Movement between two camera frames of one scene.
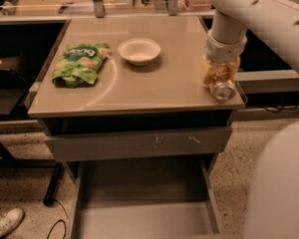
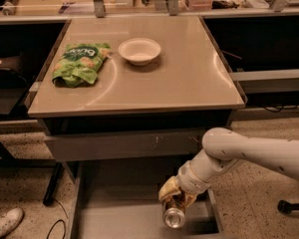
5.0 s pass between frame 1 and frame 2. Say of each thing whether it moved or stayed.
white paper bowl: stayed
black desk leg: stayed
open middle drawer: stayed
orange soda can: moved
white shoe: stayed
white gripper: moved
